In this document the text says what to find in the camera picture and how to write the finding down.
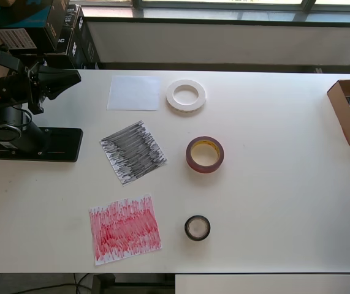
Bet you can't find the white side table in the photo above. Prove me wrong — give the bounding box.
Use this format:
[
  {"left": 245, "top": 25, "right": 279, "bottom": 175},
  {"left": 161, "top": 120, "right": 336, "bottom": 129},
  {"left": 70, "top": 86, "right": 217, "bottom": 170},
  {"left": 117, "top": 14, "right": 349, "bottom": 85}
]
[{"left": 175, "top": 274, "right": 350, "bottom": 294}]

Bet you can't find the black scribbled paper sheet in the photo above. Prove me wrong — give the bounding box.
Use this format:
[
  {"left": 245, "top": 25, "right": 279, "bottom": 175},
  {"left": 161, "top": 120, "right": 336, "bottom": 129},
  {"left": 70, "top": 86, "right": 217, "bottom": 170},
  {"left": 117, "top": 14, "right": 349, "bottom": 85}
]
[{"left": 99, "top": 120, "right": 169, "bottom": 187}]

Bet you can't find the black printed carton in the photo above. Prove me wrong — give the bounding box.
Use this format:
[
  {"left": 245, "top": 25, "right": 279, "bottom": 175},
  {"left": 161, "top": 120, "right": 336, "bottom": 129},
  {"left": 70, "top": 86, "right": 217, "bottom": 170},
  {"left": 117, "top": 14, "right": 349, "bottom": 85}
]
[
  {"left": 55, "top": 4, "right": 83, "bottom": 59},
  {"left": 70, "top": 17, "right": 102, "bottom": 70}
]

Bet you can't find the open brown cardboard tray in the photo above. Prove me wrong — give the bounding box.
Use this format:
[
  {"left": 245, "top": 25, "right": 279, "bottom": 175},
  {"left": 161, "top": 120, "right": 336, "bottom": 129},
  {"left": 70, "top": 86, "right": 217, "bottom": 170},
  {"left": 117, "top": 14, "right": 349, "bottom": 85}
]
[{"left": 327, "top": 78, "right": 350, "bottom": 146}]

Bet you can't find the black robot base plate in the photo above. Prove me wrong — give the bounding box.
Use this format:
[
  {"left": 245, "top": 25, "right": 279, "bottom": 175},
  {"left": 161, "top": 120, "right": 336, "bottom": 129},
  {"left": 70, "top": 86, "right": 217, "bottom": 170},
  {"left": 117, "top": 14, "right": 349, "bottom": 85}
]
[{"left": 0, "top": 127, "right": 83, "bottom": 164}]

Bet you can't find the black teal printed box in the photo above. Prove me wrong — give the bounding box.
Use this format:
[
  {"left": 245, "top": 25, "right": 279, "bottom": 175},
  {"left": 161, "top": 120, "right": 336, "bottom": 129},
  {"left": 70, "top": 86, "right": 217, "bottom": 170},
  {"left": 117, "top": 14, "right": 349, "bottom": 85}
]
[{"left": 0, "top": 0, "right": 70, "bottom": 30}]

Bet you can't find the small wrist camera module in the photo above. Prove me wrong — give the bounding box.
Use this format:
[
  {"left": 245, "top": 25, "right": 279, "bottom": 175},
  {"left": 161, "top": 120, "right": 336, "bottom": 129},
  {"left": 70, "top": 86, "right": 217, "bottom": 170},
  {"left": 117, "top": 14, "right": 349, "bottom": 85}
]
[{"left": 0, "top": 32, "right": 25, "bottom": 74}]

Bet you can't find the dark table leg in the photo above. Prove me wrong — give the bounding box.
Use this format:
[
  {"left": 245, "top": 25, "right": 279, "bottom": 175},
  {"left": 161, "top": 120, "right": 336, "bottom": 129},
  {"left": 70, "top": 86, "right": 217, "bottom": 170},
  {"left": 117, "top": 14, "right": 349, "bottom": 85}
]
[{"left": 92, "top": 273, "right": 116, "bottom": 294}]

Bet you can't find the black tape roll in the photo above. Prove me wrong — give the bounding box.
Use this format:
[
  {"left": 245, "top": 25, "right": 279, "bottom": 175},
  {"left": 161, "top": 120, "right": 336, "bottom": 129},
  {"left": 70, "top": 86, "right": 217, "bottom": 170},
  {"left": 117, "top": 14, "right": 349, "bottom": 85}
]
[{"left": 184, "top": 214, "right": 211, "bottom": 242}]

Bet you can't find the red tape roll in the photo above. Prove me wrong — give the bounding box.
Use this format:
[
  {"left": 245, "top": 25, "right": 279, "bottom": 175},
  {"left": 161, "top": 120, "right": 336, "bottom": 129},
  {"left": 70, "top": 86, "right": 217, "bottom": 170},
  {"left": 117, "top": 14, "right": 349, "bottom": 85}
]
[{"left": 185, "top": 135, "right": 225, "bottom": 175}]

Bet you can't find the blank white paper sheet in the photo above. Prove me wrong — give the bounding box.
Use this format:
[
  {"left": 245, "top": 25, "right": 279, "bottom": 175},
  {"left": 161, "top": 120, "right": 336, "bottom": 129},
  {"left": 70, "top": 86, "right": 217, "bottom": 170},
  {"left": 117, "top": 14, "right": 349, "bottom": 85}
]
[{"left": 106, "top": 75, "right": 161, "bottom": 111}]

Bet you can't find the white tape roll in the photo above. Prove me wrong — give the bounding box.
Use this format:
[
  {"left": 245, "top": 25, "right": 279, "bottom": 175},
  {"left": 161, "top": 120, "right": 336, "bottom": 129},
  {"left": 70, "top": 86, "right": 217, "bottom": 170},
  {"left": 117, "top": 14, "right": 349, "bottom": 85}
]
[{"left": 165, "top": 78, "right": 208, "bottom": 117}]

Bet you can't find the red scribbled paper sheet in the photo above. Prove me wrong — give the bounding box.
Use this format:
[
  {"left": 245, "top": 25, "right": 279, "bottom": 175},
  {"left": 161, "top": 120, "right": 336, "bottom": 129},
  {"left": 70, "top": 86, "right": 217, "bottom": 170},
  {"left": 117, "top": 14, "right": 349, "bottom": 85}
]
[{"left": 88, "top": 193, "right": 163, "bottom": 266}]

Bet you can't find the grey window frame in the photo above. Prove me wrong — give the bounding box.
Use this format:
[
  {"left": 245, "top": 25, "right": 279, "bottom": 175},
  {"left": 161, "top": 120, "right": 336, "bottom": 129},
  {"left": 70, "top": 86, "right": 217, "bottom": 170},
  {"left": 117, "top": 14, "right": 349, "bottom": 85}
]
[{"left": 130, "top": 0, "right": 350, "bottom": 15}]

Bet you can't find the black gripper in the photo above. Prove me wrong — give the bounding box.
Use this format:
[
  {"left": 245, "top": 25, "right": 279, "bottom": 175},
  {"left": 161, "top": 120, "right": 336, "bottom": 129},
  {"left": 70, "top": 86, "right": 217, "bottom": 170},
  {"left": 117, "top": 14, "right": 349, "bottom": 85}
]
[{"left": 23, "top": 62, "right": 82, "bottom": 116}]

